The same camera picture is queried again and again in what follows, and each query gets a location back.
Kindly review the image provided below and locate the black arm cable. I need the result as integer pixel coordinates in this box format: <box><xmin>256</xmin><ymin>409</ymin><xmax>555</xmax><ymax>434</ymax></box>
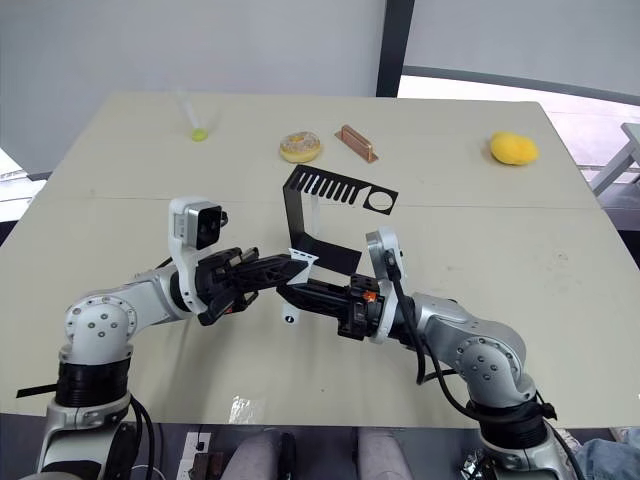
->
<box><xmin>112</xmin><ymin>392</ymin><xmax>164</xmax><ymax>480</ymax></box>
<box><xmin>384</xmin><ymin>252</ymin><xmax>559</xmax><ymax>422</ymax></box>

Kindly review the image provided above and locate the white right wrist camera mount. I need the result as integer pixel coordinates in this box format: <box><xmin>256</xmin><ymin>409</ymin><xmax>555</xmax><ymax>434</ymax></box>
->
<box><xmin>364</xmin><ymin>225</ymin><xmax>407</xmax><ymax>346</ymax></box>

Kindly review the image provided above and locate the clear tape patch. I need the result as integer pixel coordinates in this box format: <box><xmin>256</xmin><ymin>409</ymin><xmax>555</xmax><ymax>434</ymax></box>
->
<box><xmin>229</xmin><ymin>394</ymin><xmax>265</xmax><ymax>426</ymax></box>

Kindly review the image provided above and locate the yellow sponge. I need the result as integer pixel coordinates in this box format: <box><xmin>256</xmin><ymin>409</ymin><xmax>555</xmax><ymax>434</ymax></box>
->
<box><xmin>489</xmin><ymin>130</ymin><xmax>541</xmax><ymax>167</ymax></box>

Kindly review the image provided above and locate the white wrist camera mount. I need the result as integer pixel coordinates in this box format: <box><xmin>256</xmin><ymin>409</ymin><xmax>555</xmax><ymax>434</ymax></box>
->
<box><xmin>364</xmin><ymin>225</ymin><xmax>407</xmax><ymax>346</ymax></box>
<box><xmin>167</xmin><ymin>195</ymin><xmax>225</xmax><ymax>317</ymax></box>

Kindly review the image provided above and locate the green ball with clear tube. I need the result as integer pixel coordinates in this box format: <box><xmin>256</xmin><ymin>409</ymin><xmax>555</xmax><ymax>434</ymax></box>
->
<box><xmin>174</xmin><ymin>87</ymin><xmax>212</xmax><ymax>143</ymax></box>

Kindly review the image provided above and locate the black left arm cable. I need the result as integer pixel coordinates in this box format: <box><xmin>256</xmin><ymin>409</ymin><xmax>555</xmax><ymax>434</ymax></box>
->
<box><xmin>112</xmin><ymin>392</ymin><xmax>164</xmax><ymax>480</ymax></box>

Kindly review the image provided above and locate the white power strip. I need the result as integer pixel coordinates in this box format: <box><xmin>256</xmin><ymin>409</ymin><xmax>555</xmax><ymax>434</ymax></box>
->
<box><xmin>178</xmin><ymin>430</ymin><xmax>213</xmax><ymax>480</ymax></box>

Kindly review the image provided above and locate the copper coloured metal block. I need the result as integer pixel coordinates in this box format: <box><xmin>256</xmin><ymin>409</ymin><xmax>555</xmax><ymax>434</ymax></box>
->
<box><xmin>333</xmin><ymin>124</ymin><xmax>381</xmax><ymax>164</ymax></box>

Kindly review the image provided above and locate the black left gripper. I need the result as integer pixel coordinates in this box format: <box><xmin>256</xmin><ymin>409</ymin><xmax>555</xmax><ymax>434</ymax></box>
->
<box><xmin>193</xmin><ymin>246</ymin><xmax>307</xmax><ymax>327</ymax></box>

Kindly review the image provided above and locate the crumpled foil wrapper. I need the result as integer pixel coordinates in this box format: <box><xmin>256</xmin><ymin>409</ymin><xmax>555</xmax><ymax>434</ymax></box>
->
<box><xmin>458</xmin><ymin>448</ymin><xmax>497</xmax><ymax>480</ymax></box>

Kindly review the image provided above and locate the brown box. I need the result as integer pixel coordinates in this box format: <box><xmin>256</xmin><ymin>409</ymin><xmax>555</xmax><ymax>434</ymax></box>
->
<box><xmin>191</xmin><ymin>451</ymin><xmax>225</xmax><ymax>480</ymax></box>

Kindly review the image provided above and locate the grey rounded shape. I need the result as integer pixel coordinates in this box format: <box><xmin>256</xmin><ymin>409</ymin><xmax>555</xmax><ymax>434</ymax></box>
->
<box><xmin>356</xmin><ymin>428</ymin><xmax>415</xmax><ymax>480</ymax></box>
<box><xmin>223</xmin><ymin>429</ymin><xmax>297</xmax><ymax>480</ymax></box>

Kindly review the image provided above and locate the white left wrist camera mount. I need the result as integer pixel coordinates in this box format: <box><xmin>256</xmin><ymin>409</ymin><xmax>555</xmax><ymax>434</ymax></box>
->
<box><xmin>167</xmin><ymin>195</ymin><xmax>225</xmax><ymax>317</ymax></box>

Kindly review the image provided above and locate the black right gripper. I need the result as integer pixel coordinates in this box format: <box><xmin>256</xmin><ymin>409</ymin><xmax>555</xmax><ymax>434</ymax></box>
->
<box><xmin>276</xmin><ymin>273</ymin><xmax>387</xmax><ymax>342</ymax></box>

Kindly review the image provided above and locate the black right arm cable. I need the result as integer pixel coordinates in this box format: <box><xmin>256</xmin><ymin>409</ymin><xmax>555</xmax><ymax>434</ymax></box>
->
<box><xmin>384</xmin><ymin>252</ymin><xmax>559</xmax><ymax>422</ymax></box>

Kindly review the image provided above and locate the black tape strip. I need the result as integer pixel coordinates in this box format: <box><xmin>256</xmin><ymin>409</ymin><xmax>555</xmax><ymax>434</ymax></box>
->
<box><xmin>15</xmin><ymin>383</ymin><xmax>62</xmax><ymax>400</ymax></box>

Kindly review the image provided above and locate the black metal watch stand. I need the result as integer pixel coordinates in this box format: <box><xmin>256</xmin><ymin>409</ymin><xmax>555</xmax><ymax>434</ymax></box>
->
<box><xmin>281</xmin><ymin>164</ymin><xmax>400</xmax><ymax>277</ymax></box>

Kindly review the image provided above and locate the dark window pillar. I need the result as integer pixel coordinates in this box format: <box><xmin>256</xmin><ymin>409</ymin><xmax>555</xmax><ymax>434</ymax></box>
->
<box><xmin>376</xmin><ymin>0</ymin><xmax>417</xmax><ymax>99</ymax></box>

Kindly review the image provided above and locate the person in blue jeans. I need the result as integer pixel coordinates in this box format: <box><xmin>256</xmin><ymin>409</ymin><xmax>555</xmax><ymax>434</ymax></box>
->
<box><xmin>573</xmin><ymin>436</ymin><xmax>640</xmax><ymax>480</ymax></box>

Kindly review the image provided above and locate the white watch strap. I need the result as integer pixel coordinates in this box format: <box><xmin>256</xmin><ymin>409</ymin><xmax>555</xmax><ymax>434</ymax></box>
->
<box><xmin>287</xmin><ymin>247</ymin><xmax>321</xmax><ymax>282</ymax></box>

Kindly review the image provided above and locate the white metal frame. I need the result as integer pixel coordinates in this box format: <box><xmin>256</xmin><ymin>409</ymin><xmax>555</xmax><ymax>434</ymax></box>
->
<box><xmin>588</xmin><ymin>121</ymin><xmax>640</xmax><ymax>197</ymax></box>

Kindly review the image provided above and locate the sprinkled glazed donut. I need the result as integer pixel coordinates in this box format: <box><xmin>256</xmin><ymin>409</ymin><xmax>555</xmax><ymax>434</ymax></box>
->
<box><xmin>278</xmin><ymin>130</ymin><xmax>326</xmax><ymax>164</ymax></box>

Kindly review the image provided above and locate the white watch body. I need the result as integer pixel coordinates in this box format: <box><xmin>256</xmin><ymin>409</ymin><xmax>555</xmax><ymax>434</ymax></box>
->
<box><xmin>280</xmin><ymin>298</ymin><xmax>302</xmax><ymax>327</ymax></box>

